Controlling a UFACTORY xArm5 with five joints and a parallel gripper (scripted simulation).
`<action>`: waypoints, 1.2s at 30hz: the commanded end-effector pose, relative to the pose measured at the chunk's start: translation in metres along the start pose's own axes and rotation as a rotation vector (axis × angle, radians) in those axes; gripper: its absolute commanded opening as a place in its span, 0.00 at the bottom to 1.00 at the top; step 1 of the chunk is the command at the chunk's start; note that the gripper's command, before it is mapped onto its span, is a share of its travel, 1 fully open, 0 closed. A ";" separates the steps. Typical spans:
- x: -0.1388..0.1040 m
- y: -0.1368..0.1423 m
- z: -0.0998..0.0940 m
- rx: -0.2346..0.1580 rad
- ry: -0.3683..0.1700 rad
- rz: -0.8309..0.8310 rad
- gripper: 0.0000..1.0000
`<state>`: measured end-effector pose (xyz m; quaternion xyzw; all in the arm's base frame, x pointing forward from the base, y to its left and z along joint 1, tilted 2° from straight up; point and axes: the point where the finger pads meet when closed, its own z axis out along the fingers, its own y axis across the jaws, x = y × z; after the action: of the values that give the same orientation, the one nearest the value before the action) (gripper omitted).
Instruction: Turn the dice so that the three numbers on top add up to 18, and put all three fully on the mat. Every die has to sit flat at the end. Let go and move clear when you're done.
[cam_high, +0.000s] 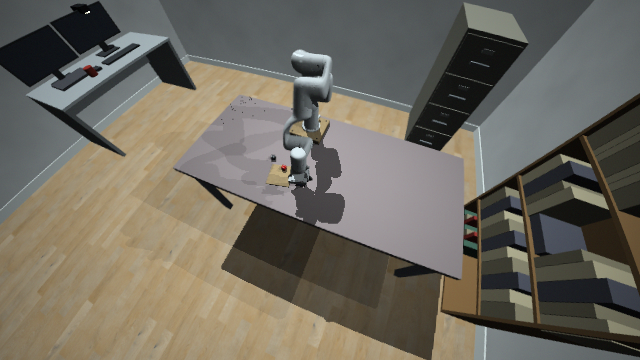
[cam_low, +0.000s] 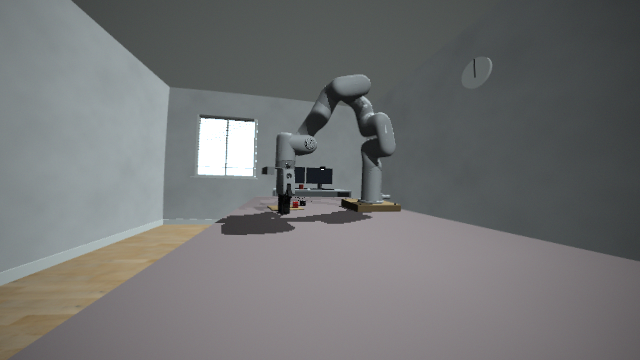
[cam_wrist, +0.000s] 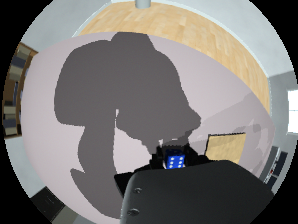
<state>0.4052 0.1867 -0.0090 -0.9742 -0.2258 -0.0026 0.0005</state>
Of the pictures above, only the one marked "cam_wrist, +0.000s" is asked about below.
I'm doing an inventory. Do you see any tan square mat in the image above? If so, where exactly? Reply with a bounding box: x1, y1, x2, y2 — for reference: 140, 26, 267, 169
205, 133, 246, 164

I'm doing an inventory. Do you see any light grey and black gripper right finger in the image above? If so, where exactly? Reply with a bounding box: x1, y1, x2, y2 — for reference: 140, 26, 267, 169
183, 145, 217, 167

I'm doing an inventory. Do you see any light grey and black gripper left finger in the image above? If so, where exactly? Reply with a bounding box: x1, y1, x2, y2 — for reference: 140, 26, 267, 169
114, 147, 165, 199

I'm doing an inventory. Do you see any blue die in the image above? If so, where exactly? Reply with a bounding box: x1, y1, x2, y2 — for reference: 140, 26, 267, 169
164, 149, 185, 169

